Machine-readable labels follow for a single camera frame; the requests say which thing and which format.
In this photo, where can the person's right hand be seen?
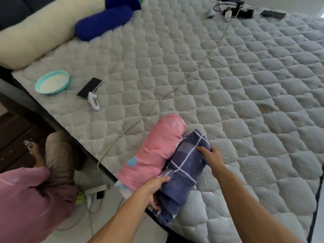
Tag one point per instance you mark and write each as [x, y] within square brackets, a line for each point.
[215, 159]

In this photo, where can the person's left hand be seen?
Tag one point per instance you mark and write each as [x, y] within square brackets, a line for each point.
[150, 191]

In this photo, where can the person's left thumb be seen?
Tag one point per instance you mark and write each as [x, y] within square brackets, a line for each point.
[155, 204]

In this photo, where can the person's right fingers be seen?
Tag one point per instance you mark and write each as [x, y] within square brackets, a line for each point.
[203, 149]

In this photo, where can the purple checked towel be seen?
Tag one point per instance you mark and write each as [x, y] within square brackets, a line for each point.
[182, 174]

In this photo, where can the person's right forearm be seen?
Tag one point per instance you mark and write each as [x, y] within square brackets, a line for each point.
[248, 204]

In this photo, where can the person's left forearm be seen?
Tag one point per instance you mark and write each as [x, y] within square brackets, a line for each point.
[119, 220]

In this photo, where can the pink rolled towel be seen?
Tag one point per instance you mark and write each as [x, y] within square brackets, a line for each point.
[154, 151]

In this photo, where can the black plug adapter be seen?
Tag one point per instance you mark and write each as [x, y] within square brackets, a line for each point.
[100, 195]

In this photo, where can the white power strip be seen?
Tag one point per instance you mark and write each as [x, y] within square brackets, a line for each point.
[95, 190]

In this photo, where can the white plug adapter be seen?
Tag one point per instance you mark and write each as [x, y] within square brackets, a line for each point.
[89, 201]

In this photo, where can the grey quilted mattress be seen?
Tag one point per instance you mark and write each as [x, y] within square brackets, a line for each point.
[227, 86]

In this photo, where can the green small object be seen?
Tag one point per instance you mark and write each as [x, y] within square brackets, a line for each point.
[80, 199]

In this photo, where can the brown trousers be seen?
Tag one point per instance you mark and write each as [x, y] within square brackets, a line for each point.
[59, 156]

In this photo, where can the white handheld thermometer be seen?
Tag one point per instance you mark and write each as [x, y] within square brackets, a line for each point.
[94, 101]

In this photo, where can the pink shirt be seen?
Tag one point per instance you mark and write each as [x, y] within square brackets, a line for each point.
[27, 207]

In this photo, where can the black smartphone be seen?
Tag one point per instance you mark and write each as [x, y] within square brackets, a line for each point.
[89, 88]

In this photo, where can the white charger block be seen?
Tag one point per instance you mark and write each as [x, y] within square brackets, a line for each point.
[227, 15]

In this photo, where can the silver hair clip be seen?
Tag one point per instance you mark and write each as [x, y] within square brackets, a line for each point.
[27, 143]

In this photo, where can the black boxy device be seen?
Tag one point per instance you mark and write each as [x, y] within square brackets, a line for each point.
[245, 13]

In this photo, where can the flat black remote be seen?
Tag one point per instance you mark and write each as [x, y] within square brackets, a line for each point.
[273, 14]

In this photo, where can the teal bowl with white powder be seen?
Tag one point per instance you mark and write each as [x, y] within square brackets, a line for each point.
[52, 82]

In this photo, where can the blue plush toy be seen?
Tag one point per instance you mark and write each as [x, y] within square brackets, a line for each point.
[103, 22]

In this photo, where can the cream bolster pillow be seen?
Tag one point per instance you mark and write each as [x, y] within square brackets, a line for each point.
[38, 32]

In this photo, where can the dark grey sofa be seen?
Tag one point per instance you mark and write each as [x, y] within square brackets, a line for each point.
[15, 7]

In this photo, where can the black bed frame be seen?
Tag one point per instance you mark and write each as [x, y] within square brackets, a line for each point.
[30, 108]

